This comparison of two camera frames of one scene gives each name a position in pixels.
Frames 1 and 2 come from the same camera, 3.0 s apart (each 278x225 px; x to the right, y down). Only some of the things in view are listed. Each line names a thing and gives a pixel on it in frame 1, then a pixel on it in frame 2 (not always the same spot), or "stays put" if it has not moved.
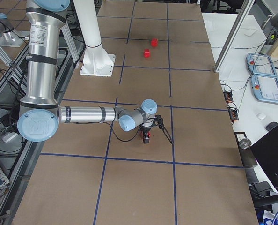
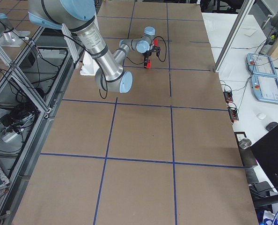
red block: (154, 42) stays put
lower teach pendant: (267, 88) stays put
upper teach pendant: (260, 64) stays put
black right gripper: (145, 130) → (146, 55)
